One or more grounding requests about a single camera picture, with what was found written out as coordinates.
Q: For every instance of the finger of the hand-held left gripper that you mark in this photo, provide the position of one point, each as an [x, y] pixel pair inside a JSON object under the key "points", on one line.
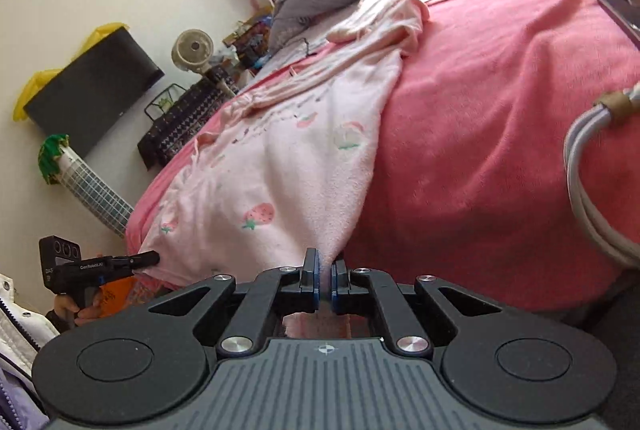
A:
{"points": [[132, 261]]}

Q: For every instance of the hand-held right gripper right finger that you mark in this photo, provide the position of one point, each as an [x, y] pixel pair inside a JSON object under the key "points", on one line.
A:
{"points": [[335, 295]]}

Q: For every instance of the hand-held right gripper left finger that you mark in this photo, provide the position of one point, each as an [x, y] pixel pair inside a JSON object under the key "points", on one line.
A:
{"points": [[316, 282]]}

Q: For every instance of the pink strawberry pajama top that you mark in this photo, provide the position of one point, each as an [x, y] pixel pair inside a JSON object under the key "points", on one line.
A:
{"points": [[280, 190]]}

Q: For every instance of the person's left hand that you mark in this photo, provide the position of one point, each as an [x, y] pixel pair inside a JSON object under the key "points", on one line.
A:
{"points": [[90, 311]]}

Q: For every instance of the white grid panel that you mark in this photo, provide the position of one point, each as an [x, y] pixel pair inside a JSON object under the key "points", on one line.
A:
{"points": [[95, 190]]}

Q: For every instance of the person's white jacket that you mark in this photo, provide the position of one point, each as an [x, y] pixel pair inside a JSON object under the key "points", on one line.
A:
{"points": [[20, 335]]}

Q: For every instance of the green artificial plant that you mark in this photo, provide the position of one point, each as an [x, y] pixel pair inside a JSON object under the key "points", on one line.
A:
{"points": [[50, 157]]}

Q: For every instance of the black patterned cloth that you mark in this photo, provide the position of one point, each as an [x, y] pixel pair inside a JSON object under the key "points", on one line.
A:
{"points": [[185, 125]]}

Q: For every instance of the yellow cloth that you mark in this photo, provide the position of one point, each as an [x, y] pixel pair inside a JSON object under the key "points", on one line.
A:
{"points": [[30, 95]]}

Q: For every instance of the light pink pants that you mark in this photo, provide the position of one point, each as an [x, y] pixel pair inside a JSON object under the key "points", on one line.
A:
{"points": [[325, 75]]}

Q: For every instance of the pink bed blanket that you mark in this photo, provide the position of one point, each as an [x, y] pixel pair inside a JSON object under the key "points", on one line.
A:
{"points": [[475, 135]]}

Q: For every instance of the beige table fan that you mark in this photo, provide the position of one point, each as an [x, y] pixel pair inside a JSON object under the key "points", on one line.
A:
{"points": [[192, 50]]}

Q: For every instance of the black smartphone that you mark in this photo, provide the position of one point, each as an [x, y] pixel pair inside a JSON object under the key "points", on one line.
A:
{"points": [[622, 12]]}

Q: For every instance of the black wall television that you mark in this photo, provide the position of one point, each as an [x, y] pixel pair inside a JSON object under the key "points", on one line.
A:
{"points": [[90, 95]]}

